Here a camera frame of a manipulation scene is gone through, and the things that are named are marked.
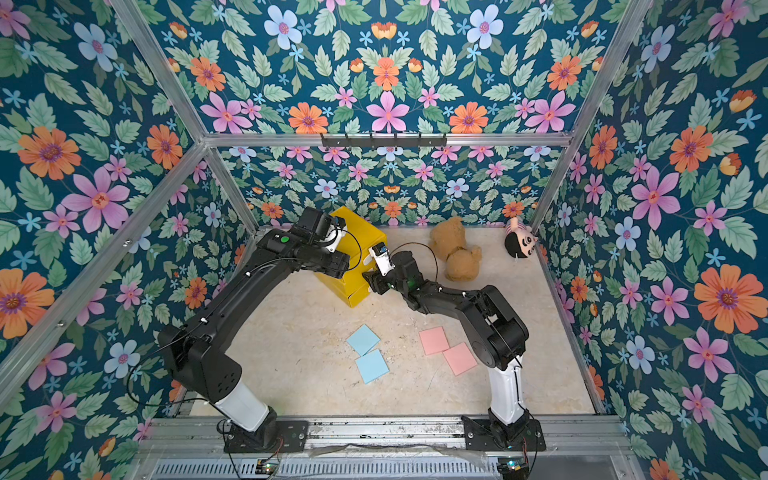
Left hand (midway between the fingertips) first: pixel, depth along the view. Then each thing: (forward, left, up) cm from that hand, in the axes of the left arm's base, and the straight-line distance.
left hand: (342, 260), depth 81 cm
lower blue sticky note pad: (-22, -6, -22) cm, 32 cm away
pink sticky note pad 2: (-22, -32, -23) cm, 45 cm away
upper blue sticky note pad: (-13, -3, -23) cm, 27 cm away
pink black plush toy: (+15, -59, -14) cm, 63 cm away
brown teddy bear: (+15, -33, -12) cm, 39 cm away
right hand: (+5, -7, -11) cm, 14 cm away
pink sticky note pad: (-16, -25, -23) cm, 37 cm away
